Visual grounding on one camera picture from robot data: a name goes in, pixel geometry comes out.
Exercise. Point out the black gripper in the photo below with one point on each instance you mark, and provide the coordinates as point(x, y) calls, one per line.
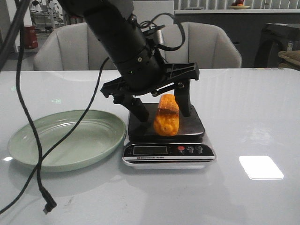
point(143, 75)

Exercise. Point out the black digital kitchen scale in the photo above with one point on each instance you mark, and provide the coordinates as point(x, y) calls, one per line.
point(190, 148)

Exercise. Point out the dark grey sideboard counter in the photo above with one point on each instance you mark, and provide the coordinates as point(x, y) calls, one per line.
point(242, 26)

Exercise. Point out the right grey upholstered chair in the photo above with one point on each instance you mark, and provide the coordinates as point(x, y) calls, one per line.
point(206, 45)

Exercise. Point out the grey upholstered chair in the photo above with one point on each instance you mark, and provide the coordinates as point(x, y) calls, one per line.
point(206, 45)
point(71, 47)

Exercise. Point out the fruit bowl on counter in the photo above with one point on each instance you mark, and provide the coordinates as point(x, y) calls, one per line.
point(239, 4)

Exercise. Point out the left grey upholstered chair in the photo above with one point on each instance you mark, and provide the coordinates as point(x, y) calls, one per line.
point(71, 47)

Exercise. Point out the orange corn cob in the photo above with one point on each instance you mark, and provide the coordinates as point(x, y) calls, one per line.
point(167, 120)

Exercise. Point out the red waste bin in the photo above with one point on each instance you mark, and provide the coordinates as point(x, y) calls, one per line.
point(30, 38)

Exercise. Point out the pale green plate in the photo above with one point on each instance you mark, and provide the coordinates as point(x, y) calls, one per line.
point(96, 137)

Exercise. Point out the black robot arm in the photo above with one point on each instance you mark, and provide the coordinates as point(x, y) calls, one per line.
point(135, 54)

